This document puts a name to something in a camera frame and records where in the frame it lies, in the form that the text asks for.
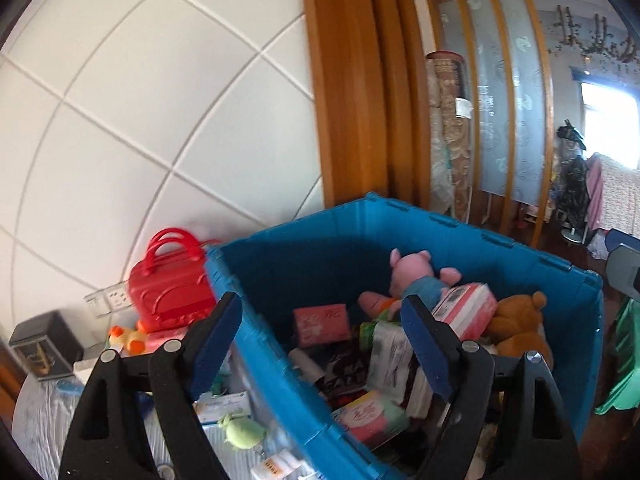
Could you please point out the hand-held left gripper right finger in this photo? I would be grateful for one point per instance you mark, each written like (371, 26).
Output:
(425, 345)

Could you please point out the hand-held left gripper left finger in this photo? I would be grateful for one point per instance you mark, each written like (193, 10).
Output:
(215, 345)

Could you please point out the pink pig plush toy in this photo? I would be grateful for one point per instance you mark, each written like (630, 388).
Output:
(417, 275)

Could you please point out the brown teddy bear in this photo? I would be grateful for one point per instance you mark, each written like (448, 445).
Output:
(520, 325)

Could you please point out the blue plastic storage bin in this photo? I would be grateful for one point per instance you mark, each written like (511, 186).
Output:
(325, 255)

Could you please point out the white striped pack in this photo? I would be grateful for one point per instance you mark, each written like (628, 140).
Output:
(395, 355)

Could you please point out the white red tissue pack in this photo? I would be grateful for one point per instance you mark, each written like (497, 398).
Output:
(465, 310)

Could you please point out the white medicine box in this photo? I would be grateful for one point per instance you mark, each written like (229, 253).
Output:
(222, 405)

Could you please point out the pink floral cloth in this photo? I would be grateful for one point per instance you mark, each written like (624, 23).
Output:
(615, 195)

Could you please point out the red toy suitcase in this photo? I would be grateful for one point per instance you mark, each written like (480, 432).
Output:
(170, 290)

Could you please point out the black printed packet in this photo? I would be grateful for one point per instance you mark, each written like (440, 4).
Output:
(345, 370)

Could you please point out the orange duck toy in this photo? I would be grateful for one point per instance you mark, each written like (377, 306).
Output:
(127, 337)

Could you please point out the white pink tissue pack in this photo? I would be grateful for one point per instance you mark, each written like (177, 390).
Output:
(370, 417)

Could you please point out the green plush toy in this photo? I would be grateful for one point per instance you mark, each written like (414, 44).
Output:
(242, 432)

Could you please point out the green cloth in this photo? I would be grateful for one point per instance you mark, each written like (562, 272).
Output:
(620, 360)

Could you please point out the coat stand with dark clothes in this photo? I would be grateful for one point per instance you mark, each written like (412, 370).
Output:
(572, 180)

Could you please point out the pink flat box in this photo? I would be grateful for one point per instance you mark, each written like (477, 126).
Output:
(321, 326)

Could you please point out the small white box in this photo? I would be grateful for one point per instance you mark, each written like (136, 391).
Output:
(82, 366)

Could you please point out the black box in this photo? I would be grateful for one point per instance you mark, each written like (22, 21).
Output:
(45, 345)

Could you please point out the wooden slat partition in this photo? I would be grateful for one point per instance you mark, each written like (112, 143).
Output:
(500, 85)

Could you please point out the rolled patterned carpet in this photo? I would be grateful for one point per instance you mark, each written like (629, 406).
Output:
(447, 125)

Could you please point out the white wall socket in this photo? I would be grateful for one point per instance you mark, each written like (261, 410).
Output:
(110, 300)

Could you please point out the wooden door frame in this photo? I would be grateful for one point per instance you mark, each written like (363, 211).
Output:
(350, 85)

